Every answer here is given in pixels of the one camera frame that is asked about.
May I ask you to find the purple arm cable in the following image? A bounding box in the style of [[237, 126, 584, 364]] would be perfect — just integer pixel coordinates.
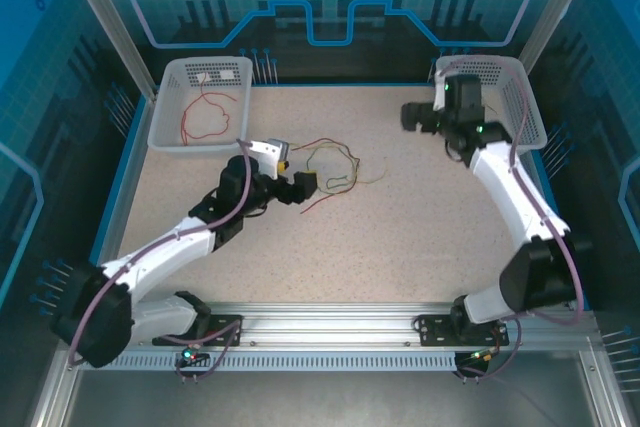
[[67, 139, 252, 384], [439, 55, 586, 383]]

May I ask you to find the thin green wire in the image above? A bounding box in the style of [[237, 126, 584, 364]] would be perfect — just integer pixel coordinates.
[[305, 145, 361, 193]]

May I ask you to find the grey metal base plate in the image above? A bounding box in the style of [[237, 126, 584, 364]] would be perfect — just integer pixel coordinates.
[[29, 369, 626, 427]]

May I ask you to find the thin red wire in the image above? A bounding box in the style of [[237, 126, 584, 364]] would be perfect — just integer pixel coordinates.
[[180, 77, 231, 147]]

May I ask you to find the aluminium mounting rail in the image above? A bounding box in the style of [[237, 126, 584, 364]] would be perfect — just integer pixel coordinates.
[[64, 300, 601, 354]]

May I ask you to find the thin yellow wire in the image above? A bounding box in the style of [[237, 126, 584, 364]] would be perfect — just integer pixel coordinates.
[[292, 141, 389, 188]]

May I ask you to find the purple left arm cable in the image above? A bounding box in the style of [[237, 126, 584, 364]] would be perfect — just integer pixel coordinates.
[[67, 139, 252, 384]]

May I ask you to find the pile of coloured wires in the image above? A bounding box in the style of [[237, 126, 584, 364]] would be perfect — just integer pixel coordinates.
[[291, 136, 362, 216]]

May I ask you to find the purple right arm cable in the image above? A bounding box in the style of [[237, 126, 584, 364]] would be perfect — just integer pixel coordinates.
[[439, 55, 586, 383]]

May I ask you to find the small LED circuit board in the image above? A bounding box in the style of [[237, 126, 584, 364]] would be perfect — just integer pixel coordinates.
[[467, 346, 501, 364], [180, 344, 209, 366]]

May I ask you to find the white perforated basket with stickers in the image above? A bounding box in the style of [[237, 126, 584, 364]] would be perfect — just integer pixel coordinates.
[[147, 56, 254, 153]]

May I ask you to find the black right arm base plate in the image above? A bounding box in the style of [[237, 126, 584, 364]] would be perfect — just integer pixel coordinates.
[[416, 314, 511, 347]]

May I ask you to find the slotted grey cable duct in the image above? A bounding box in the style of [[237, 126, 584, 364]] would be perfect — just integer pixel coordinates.
[[79, 351, 459, 373]]

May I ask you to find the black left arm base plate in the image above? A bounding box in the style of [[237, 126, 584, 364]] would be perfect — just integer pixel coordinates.
[[152, 314, 245, 347]]

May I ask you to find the aluminium frame post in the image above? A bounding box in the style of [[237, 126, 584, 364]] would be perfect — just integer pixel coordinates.
[[55, 0, 157, 101], [517, 0, 604, 66]]

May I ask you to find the white perforated plastic basket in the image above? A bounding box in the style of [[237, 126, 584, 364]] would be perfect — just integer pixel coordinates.
[[433, 54, 549, 154]]

